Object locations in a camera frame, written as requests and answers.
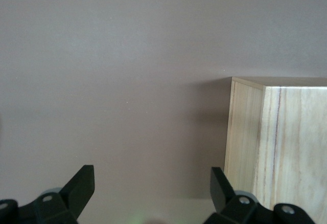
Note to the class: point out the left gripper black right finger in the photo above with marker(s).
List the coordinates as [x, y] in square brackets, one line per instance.
[222, 193]

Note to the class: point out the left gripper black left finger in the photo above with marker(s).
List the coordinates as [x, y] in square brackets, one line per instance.
[74, 190]

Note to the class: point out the light wooden drawer cabinet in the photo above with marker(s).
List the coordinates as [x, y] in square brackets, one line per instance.
[293, 144]

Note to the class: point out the brown table cover sheet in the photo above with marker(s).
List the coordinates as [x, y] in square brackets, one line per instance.
[102, 55]

